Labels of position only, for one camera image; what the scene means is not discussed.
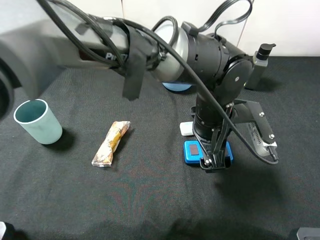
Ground teal plastic cup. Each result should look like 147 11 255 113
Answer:
13 99 63 145

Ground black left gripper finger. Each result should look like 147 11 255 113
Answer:
219 143 232 170
194 132 218 173

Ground light blue bowl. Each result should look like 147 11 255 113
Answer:
162 83 192 93

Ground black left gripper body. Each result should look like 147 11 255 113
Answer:
192 94 231 150

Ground black tablecloth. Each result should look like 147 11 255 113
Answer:
0 57 320 240

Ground blue box with screen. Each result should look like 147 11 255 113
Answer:
183 140 234 167

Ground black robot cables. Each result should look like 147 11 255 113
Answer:
37 0 280 166

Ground brown snack bar wrapper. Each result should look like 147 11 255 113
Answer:
91 121 131 168

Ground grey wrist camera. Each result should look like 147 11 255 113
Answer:
232 99 279 164

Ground grey pump bottle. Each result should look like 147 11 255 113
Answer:
244 43 276 90

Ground translucent white plastic case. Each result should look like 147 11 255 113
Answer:
179 121 194 137

